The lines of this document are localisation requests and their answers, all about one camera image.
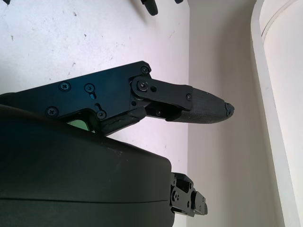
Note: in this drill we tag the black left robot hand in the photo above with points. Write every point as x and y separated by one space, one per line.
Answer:
150 7

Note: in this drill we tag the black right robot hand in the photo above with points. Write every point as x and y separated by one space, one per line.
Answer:
71 165

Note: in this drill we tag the white rounded pillar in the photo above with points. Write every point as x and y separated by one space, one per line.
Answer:
284 94

